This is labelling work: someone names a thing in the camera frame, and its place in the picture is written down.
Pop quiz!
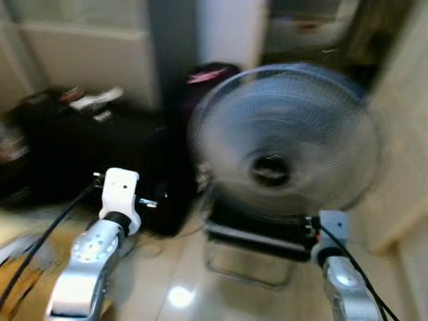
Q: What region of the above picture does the black suitcase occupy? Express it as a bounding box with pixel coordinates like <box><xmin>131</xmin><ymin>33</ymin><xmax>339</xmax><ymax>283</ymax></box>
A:
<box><xmin>0</xmin><ymin>87</ymin><xmax>201</xmax><ymax>236</ymax></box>

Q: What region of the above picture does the white standing fan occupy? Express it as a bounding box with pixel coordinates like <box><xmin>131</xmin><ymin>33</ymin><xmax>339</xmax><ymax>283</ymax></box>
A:
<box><xmin>189</xmin><ymin>64</ymin><xmax>382</xmax><ymax>288</ymax></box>

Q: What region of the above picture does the white paper sheet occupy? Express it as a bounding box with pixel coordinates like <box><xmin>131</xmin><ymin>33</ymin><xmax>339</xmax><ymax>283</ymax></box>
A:
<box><xmin>70</xmin><ymin>87</ymin><xmax>124</xmax><ymax>112</ymax></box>

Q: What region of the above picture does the black bag pink trim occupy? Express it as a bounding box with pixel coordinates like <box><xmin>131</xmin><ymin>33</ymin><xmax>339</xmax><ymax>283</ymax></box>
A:
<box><xmin>179</xmin><ymin>62</ymin><xmax>241</xmax><ymax>124</ymax></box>

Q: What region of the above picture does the cream panelled door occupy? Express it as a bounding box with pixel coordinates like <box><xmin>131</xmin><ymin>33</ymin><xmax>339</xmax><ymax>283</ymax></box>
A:
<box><xmin>364</xmin><ymin>0</ymin><xmax>428</xmax><ymax>255</ymax></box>

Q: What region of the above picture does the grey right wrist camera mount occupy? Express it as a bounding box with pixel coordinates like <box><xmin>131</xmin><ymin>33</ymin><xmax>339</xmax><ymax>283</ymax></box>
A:
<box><xmin>314</xmin><ymin>211</ymin><xmax>350</xmax><ymax>258</ymax></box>

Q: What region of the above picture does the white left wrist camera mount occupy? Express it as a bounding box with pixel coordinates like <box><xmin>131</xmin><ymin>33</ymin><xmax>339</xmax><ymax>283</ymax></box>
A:
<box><xmin>100</xmin><ymin>169</ymin><xmax>141</xmax><ymax>221</ymax></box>

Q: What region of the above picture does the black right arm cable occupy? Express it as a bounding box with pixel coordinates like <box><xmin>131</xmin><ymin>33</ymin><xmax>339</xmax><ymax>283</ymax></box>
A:
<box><xmin>320</xmin><ymin>224</ymin><xmax>400</xmax><ymax>321</ymax></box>

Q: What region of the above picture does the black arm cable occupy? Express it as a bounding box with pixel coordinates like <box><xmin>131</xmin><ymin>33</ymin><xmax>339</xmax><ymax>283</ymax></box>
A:
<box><xmin>0</xmin><ymin>179</ymin><xmax>104</xmax><ymax>312</ymax></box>
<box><xmin>320</xmin><ymin>224</ymin><xmax>400</xmax><ymax>321</ymax></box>

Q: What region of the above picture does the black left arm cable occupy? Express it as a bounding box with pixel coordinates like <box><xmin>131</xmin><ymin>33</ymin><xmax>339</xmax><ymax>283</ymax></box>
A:
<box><xmin>0</xmin><ymin>179</ymin><xmax>104</xmax><ymax>312</ymax></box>

